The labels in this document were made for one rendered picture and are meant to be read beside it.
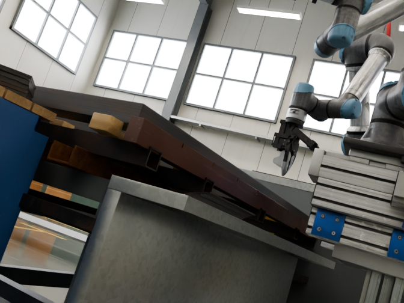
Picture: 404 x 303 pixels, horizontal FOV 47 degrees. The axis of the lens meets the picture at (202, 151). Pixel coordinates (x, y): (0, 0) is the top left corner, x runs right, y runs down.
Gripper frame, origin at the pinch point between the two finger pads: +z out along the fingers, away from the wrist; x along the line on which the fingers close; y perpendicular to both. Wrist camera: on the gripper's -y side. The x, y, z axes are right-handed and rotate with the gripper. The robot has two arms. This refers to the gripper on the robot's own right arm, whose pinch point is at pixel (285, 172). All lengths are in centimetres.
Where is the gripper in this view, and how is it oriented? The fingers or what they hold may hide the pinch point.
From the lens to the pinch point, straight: 175.9
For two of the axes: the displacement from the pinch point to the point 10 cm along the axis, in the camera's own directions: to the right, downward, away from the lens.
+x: -4.6, -3.0, -8.4
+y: -8.3, -1.8, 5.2
